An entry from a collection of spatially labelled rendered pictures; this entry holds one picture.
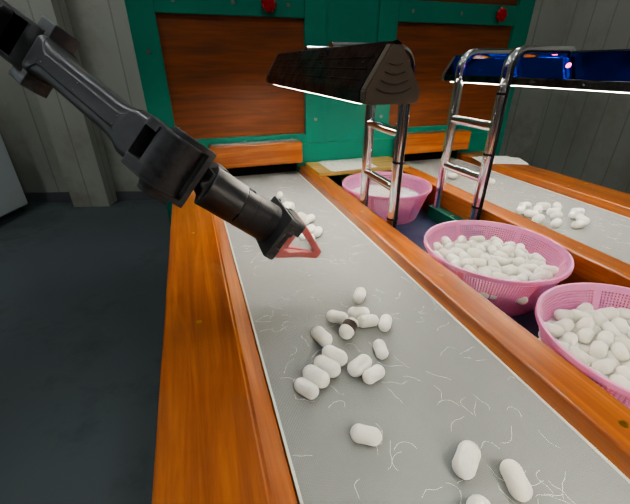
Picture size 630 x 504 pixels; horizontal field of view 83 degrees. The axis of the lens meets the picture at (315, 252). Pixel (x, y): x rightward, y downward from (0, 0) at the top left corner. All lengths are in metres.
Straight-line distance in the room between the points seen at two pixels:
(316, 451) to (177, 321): 0.26
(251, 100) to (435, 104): 0.70
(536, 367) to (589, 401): 0.06
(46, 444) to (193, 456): 1.19
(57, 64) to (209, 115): 0.63
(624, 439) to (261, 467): 0.35
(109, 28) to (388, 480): 3.35
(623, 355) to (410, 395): 0.31
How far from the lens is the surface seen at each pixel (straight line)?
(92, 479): 1.41
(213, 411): 0.42
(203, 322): 0.53
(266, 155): 1.21
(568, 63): 1.02
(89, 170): 3.53
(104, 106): 0.56
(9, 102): 3.90
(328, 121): 1.33
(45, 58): 0.72
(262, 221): 0.49
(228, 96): 1.24
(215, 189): 0.46
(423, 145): 1.44
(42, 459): 1.53
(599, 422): 0.49
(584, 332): 0.65
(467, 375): 0.51
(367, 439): 0.41
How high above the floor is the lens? 1.09
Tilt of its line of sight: 28 degrees down
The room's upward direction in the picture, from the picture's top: straight up
